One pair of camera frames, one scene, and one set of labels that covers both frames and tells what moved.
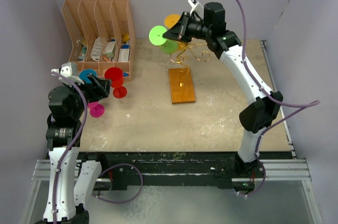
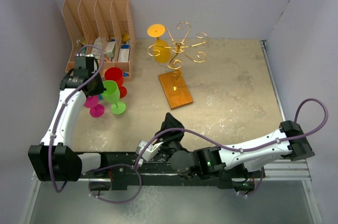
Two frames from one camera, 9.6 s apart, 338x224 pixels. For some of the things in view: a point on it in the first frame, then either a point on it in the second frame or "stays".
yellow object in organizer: [125, 37] stays
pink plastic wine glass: [96, 110] stays
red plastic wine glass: [115, 74] stays
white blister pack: [96, 49] stays
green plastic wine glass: [168, 46] to [112, 95]
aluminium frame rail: [295, 169] stays
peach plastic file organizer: [102, 34] stays
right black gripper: [179, 32] to [170, 137]
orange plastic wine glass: [170, 19] to [161, 50]
